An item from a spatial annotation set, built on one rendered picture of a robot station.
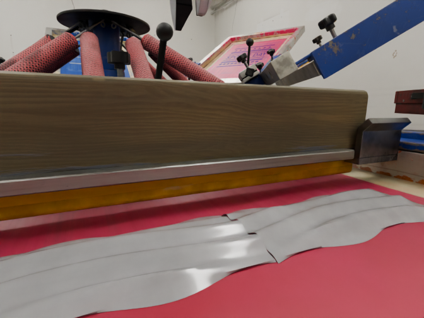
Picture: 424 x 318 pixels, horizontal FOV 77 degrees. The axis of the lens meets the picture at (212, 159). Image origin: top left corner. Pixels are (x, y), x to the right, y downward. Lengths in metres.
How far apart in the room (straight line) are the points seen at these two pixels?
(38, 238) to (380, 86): 2.44
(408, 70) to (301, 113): 2.15
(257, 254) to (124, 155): 0.12
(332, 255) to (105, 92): 0.18
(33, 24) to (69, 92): 4.27
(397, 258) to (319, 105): 0.16
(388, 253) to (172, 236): 0.13
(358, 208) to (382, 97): 2.25
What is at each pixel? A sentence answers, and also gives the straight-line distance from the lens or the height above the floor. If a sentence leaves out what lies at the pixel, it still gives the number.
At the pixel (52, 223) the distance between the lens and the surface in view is 0.23.
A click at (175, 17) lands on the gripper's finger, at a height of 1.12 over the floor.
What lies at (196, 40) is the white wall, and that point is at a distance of 4.79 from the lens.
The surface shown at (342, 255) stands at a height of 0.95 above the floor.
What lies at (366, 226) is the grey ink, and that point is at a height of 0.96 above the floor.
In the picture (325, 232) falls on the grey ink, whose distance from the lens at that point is 0.20.
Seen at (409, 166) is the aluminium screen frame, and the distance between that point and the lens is 0.39.
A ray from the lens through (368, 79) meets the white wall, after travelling 2.57.
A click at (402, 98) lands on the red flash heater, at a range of 1.32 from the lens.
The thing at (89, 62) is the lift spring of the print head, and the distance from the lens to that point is 0.76.
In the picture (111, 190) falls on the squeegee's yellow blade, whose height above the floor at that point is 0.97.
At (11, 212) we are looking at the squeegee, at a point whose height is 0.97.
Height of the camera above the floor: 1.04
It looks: 12 degrees down
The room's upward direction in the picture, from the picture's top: 1 degrees clockwise
